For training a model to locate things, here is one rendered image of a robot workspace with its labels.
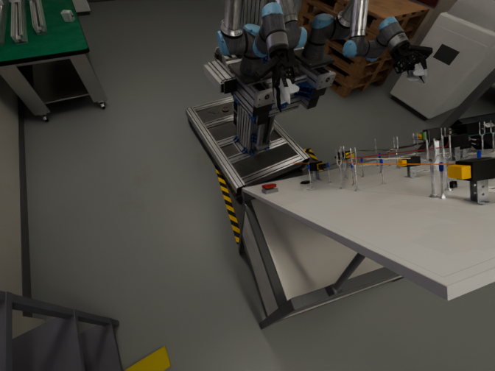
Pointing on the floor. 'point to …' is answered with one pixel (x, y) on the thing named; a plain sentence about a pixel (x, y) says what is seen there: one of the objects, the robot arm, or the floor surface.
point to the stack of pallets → (345, 72)
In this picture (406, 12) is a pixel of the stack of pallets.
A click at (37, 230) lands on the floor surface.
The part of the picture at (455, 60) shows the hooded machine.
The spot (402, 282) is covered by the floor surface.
